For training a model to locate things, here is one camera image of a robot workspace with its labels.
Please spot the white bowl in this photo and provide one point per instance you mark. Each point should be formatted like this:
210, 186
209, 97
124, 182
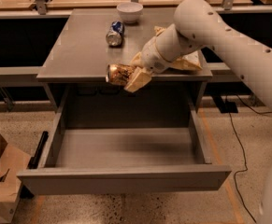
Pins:
129, 12

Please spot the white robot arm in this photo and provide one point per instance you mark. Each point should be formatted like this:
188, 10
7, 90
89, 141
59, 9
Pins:
195, 25

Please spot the grey cabinet counter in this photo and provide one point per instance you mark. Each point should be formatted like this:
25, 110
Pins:
80, 56

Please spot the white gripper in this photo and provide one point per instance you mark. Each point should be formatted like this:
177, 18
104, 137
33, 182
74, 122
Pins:
151, 58

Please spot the cardboard box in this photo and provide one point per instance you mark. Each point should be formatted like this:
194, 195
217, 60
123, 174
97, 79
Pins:
12, 160

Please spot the black bar on floor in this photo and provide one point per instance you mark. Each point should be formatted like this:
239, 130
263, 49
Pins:
33, 163

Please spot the open grey top drawer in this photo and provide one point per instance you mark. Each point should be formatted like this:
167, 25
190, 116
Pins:
120, 143

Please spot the brown chip bag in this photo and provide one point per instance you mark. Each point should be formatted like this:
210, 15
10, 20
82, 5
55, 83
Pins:
188, 61

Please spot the orange soda can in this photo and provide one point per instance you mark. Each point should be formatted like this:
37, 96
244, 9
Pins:
119, 74

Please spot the blue soda can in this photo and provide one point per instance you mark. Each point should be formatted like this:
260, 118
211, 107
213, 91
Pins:
114, 36

